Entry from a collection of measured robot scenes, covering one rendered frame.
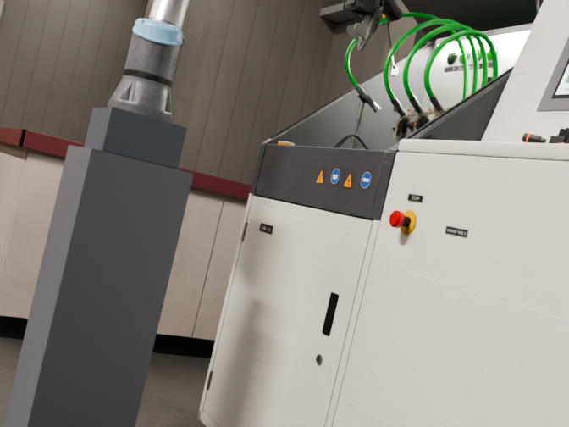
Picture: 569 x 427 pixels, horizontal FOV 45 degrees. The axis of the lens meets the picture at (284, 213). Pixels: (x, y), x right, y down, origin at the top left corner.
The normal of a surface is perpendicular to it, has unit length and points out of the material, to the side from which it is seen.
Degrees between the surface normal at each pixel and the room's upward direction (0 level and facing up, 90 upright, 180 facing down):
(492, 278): 90
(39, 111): 90
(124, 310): 90
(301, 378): 90
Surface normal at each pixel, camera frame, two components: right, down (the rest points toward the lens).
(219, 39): 0.48, 0.12
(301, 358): -0.86, -0.20
